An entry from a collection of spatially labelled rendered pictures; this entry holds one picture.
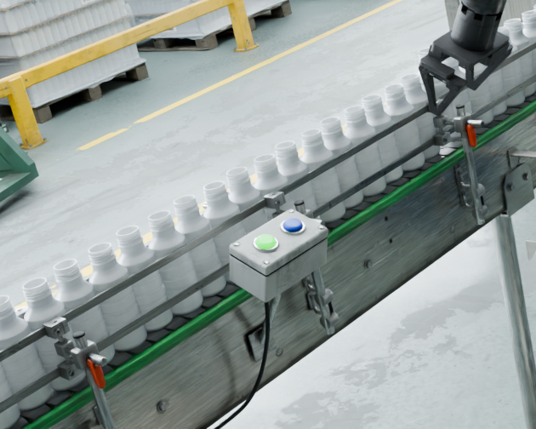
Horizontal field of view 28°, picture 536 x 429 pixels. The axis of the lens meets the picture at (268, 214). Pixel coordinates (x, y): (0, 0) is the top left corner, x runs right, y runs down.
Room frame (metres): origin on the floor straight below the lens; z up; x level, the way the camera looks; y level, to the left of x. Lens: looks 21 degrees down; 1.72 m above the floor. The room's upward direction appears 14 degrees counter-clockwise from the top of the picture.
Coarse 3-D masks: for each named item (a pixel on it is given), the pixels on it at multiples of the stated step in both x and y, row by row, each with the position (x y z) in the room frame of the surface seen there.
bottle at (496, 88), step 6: (486, 66) 2.12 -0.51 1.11; (498, 72) 2.12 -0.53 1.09; (492, 78) 2.12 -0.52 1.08; (498, 78) 2.12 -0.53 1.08; (492, 84) 2.12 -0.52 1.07; (498, 84) 2.12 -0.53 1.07; (492, 90) 2.12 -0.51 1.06; (498, 90) 2.12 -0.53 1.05; (492, 96) 2.12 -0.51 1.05; (498, 96) 2.12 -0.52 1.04; (504, 102) 2.13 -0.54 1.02; (498, 108) 2.12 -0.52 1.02; (504, 108) 2.12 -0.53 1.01; (498, 114) 2.12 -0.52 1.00
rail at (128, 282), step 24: (528, 48) 2.18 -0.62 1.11; (504, 96) 2.11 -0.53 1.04; (408, 120) 1.91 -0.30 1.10; (360, 144) 1.82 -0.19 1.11; (432, 144) 1.95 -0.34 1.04; (384, 168) 1.86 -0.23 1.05; (288, 192) 1.70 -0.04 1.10; (240, 216) 1.63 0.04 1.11; (192, 240) 1.56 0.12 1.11; (120, 288) 1.46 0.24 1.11; (192, 288) 1.54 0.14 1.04; (72, 312) 1.41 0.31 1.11; (120, 336) 1.45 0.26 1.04; (0, 360) 1.33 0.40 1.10; (0, 408) 1.31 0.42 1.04
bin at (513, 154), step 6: (510, 150) 2.07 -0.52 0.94; (516, 150) 2.08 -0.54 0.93; (510, 156) 2.06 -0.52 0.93; (516, 156) 2.05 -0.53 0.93; (522, 156) 2.04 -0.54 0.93; (528, 156) 2.03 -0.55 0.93; (534, 156) 2.02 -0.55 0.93; (510, 162) 2.06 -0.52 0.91; (516, 162) 2.08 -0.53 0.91; (510, 168) 2.06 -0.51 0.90; (528, 246) 2.07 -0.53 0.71; (534, 246) 2.06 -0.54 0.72; (528, 252) 2.07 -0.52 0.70; (528, 258) 2.07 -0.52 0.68
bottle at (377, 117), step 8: (368, 96) 1.93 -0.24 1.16; (376, 96) 1.93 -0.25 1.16; (368, 104) 1.90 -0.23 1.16; (376, 104) 1.90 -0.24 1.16; (368, 112) 1.90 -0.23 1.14; (376, 112) 1.90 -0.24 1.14; (384, 112) 1.91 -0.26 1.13; (368, 120) 1.90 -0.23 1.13; (376, 120) 1.89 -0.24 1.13; (384, 120) 1.89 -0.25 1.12; (376, 128) 1.89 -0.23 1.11; (384, 128) 1.89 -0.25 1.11; (392, 136) 1.90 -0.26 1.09; (384, 144) 1.89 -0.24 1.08; (392, 144) 1.89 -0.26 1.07; (384, 152) 1.89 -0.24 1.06; (392, 152) 1.89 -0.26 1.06; (384, 160) 1.89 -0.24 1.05; (392, 160) 1.89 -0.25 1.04; (400, 168) 1.90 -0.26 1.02; (392, 176) 1.89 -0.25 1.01; (400, 176) 1.90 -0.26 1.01
